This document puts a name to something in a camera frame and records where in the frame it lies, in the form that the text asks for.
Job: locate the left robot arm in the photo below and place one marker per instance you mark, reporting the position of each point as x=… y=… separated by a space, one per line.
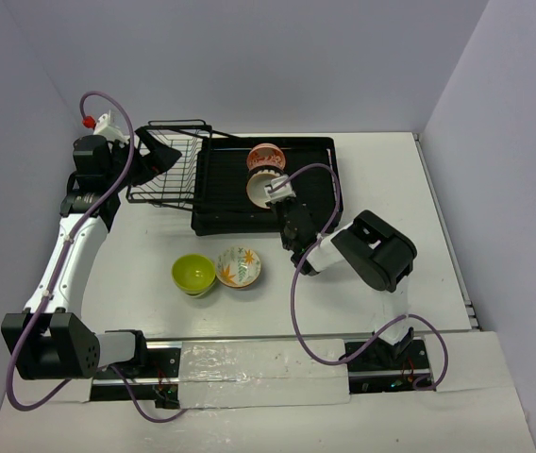
x=48 y=338

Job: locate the green bowl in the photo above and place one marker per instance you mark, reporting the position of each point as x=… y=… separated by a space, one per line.
x=193 y=274

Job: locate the white taped sheet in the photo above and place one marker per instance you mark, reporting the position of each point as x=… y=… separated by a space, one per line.
x=250 y=374

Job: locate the white bowl pink rim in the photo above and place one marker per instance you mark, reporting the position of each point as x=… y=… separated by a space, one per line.
x=255 y=187

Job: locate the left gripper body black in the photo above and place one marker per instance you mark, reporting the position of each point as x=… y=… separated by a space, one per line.
x=142 y=154

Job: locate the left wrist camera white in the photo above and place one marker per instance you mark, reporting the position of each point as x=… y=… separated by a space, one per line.
x=104 y=126

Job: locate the orange floral bowl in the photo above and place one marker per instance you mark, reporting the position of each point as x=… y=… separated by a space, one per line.
x=266 y=155

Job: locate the black wire plate rack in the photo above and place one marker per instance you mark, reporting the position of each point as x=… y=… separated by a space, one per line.
x=175 y=188

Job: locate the leaf pattern white bowl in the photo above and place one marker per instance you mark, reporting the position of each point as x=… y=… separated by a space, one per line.
x=238 y=267

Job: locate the black dish rack tray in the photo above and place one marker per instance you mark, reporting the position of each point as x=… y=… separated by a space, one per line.
x=220 y=203

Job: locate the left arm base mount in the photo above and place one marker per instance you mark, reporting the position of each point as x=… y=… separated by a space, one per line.
x=157 y=381

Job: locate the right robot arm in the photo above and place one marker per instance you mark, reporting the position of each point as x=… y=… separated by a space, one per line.
x=380 y=255

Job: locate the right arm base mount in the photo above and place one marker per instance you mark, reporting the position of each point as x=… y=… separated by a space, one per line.
x=375 y=371

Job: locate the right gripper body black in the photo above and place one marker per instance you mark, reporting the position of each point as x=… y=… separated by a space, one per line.
x=283 y=211

